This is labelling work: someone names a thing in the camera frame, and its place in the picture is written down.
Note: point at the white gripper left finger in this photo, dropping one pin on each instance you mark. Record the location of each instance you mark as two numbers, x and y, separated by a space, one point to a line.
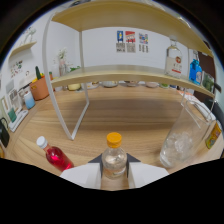
83 175

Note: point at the multicolour poster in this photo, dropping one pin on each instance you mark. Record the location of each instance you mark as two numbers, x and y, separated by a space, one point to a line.
143 38

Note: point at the white tray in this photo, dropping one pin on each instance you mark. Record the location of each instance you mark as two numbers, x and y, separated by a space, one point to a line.
18 120

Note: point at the orange basket with fruit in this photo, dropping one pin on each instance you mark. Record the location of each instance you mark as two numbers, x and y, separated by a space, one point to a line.
40 89

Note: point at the green cup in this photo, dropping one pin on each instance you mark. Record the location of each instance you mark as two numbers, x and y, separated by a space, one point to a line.
12 115

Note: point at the red poster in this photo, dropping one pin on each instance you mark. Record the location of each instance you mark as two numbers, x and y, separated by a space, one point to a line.
130 37

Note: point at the clear bottle red label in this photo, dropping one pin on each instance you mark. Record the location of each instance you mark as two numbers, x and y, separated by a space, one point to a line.
174 63

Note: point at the white and blue cup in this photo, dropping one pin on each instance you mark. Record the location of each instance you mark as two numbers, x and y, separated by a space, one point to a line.
29 100

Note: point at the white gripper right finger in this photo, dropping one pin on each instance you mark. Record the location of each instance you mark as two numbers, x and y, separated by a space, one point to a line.
145 173

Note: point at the yellow pot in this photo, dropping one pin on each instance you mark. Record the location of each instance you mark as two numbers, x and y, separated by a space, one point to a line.
74 87

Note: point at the two-tier wooden shelf rack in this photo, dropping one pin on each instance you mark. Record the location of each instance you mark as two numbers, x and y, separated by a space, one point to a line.
116 73

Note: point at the clear glass with ice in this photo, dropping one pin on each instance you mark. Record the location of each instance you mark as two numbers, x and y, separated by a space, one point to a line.
181 143

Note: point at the blue poster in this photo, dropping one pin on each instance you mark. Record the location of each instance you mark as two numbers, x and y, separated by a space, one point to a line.
120 36

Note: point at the wooden wall shelf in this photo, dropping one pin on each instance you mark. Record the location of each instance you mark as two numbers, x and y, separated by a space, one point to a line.
21 48

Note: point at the black kettle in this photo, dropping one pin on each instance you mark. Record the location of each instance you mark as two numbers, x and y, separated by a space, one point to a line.
4 135

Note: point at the white vase with flowers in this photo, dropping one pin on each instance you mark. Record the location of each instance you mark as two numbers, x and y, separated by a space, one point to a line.
62 66

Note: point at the red liquid bottle white cap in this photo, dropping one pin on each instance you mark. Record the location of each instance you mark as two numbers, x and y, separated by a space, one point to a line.
58 158

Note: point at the blue liquid bottle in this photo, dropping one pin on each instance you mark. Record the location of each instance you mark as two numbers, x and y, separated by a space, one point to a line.
195 73

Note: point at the clear bottle orange cap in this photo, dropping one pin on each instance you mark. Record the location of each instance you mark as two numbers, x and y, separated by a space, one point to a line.
114 161

